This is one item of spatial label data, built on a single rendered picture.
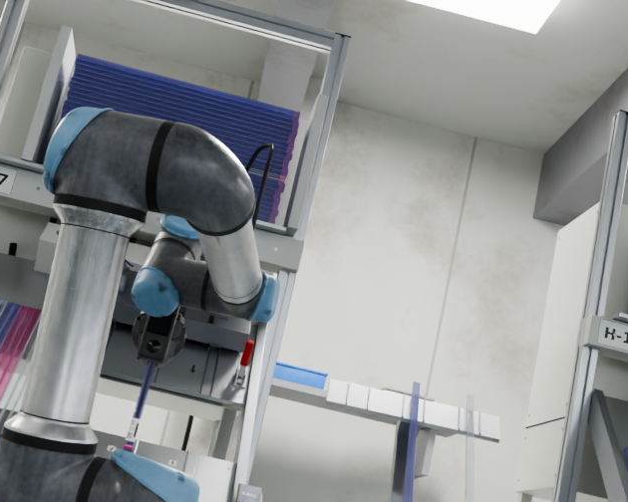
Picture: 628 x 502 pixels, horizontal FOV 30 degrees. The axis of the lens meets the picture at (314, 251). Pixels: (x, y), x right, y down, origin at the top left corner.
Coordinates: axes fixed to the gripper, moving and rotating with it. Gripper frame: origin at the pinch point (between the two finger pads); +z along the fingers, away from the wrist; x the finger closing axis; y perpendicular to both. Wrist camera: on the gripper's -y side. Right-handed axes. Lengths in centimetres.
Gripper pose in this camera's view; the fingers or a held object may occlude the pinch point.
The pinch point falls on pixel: (152, 364)
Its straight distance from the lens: 209.7
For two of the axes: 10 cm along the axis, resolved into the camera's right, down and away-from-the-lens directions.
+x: -9.7, -2.4, -0.9
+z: -2.4, 7.0, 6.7
